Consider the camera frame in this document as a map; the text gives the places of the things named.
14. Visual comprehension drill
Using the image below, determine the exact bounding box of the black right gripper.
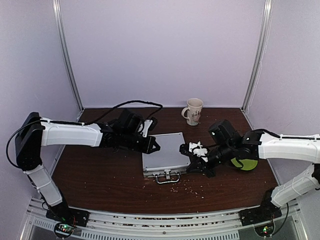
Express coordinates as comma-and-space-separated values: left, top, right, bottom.
186, 142, 236, 179

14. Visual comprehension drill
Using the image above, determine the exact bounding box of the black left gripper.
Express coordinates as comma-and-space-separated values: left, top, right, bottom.
120, 130, 161, 154

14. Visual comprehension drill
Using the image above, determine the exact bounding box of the aluminium poker chip case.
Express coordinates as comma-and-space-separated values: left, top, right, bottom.
142, 132, 191, 185

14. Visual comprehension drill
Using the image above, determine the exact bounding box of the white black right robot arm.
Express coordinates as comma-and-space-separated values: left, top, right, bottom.
179, 119, 320, 226

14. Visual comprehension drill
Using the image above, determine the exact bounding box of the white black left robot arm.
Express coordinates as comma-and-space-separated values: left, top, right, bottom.
9, 109, 161, 222

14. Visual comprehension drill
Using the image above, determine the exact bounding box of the green plate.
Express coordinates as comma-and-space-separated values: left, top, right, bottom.
230, 158, 258, 171

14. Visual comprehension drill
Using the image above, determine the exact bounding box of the cream ceramic mug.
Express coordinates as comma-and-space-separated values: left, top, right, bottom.
181, 98, 204, 126

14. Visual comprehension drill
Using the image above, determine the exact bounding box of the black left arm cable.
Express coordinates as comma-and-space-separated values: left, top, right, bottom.
6, 99, 164, 171

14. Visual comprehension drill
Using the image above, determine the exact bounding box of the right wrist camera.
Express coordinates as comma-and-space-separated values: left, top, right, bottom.
179, 141, 209, 163

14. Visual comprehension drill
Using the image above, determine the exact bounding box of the front aluminium rail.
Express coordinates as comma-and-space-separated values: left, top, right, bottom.
18, 198, 309, 240

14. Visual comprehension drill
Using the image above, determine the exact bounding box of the left aluminium frame post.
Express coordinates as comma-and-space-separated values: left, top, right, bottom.
52, 0, 84, 112

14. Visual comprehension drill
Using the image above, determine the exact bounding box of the aluminium frame post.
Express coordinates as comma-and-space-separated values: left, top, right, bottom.
241, 0, 274, 113
52, 0, 84, 112

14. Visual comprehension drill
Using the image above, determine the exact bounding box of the right aluminium frame post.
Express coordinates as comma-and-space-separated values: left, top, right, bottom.
241, 0, 274, 113

